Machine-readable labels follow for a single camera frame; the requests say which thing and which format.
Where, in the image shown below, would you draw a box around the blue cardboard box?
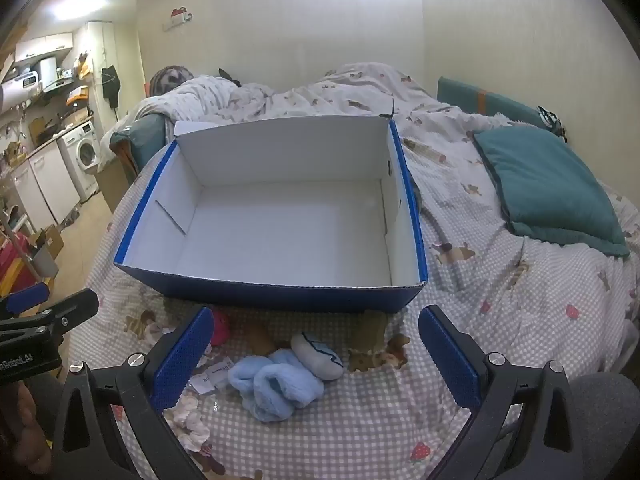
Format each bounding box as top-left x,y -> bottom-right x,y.
113,114 -> 430,315

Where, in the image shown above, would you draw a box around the cardboard box on floor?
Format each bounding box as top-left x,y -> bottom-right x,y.
26,224 -> 66,278

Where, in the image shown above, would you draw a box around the white wall cabinet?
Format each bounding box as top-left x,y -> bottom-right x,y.
14,32 -> 76,64

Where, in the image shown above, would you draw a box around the red pink plastic item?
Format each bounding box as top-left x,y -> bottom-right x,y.
0,232 -> 32,296

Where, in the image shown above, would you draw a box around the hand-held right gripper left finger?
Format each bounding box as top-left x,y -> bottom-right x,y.
50,306 -> 216,480

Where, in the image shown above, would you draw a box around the clear plastic packet with label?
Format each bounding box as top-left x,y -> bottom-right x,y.
191,357 -> 237,397

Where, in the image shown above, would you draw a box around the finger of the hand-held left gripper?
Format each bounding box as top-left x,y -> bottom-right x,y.
0,282 -> 53,318
0,288 -> 100,342

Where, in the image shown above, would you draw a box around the white sock with blue stripe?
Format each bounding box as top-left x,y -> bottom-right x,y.
291,332 -> 345,380

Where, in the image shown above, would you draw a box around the white cylindrical appliance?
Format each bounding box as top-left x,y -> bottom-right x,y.
37,57 -> 59,92

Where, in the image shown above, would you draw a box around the person's grey trouser leg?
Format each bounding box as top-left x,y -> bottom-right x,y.
570,372 -> 640,480

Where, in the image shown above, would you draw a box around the light blue fluffy socks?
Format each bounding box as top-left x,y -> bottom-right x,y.
227,349 -> 326,423

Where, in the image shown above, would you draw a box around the teal pillow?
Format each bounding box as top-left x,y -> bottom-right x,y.
471,126 -> 631,258

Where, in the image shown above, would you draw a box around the teal headboard cushion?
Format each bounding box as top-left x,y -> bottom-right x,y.
436,76 -> 551,131

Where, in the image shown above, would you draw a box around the printed white duvet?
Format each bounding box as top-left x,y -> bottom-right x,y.
100,62 -> 451,161

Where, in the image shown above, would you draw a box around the white washing machine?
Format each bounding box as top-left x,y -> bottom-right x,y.
57,120 -> 101,203

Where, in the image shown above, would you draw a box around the pink soft item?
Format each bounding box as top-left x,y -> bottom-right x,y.
210,310 -> 232,347

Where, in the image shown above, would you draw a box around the wall hook decoration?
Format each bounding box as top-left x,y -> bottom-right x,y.
162,6 -> 194,32

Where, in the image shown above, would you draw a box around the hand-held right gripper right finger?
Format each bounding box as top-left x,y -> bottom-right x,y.
419,305 -> 588,480

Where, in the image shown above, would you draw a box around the teal bed footboard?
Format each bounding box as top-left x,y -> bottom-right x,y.
110,114 -> 167,183

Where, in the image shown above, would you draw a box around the white water heater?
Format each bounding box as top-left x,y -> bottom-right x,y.
0,72 -> 42,112

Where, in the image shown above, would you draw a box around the brown sock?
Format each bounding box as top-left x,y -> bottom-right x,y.
244,320 -> 282,357

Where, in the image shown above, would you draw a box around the striped plush toy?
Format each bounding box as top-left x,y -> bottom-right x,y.
150,65 -> 195,97

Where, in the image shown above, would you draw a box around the white floor cabinet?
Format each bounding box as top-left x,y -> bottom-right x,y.
10,147 -> 82,233

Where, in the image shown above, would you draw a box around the black white patterned cloth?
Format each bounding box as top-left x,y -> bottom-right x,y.
537,106 -> 569,143

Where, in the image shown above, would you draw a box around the cream lace scrunchie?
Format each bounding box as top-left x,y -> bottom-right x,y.
164,392 -> 217,457

